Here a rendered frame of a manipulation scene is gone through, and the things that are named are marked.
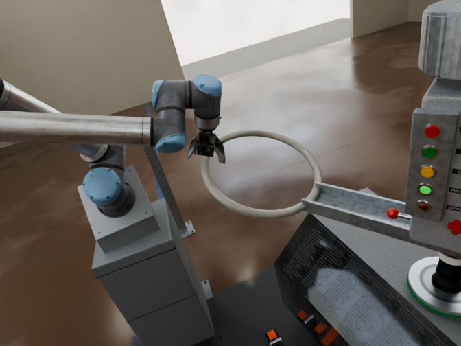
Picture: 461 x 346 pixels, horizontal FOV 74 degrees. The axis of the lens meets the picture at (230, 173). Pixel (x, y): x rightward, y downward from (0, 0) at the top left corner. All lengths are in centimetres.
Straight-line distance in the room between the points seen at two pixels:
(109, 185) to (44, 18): 630
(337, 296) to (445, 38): 99
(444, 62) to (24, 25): 730
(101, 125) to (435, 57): 82
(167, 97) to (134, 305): 120
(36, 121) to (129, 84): 650
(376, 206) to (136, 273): 115
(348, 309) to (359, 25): 822
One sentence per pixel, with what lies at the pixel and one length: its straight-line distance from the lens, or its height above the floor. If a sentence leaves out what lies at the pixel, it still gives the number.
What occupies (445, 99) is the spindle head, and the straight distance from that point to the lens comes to 77.
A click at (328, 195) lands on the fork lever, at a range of 122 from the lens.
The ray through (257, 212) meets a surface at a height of 114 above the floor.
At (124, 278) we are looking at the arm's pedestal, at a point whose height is 72.
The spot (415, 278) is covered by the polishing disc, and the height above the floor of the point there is 87.
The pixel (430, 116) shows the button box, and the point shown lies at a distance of 76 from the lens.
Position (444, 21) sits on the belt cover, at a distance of 74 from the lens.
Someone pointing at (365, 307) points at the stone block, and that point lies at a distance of 132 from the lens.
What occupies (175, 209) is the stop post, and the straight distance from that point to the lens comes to 275.
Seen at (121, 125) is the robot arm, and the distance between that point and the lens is 94.
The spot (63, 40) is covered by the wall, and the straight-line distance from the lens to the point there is 746.
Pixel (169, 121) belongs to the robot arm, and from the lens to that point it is 94.
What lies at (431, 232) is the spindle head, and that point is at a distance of 96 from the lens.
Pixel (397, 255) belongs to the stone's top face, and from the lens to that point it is 137.
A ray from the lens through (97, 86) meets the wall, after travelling 750.
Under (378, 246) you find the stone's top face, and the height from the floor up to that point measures 81.
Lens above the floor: 181
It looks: 31 degrees down
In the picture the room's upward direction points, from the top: 15 degrees counter-clockwise
